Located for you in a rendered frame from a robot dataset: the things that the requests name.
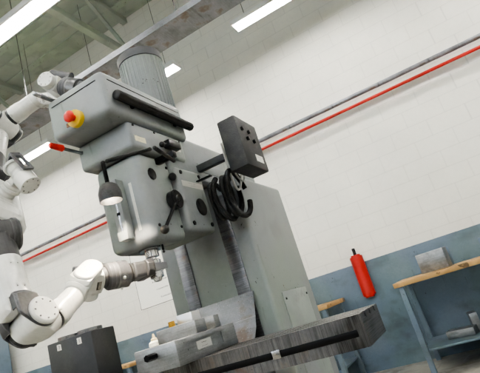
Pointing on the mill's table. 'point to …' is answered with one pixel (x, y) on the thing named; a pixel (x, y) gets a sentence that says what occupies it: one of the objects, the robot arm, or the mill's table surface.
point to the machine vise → (188, 347)
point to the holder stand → (86, 352)
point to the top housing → (106, 112)
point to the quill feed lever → (174, 197)
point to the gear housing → (122, 146)
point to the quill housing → (143, 205)
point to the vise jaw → (181, 331)
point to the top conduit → (151, 109)
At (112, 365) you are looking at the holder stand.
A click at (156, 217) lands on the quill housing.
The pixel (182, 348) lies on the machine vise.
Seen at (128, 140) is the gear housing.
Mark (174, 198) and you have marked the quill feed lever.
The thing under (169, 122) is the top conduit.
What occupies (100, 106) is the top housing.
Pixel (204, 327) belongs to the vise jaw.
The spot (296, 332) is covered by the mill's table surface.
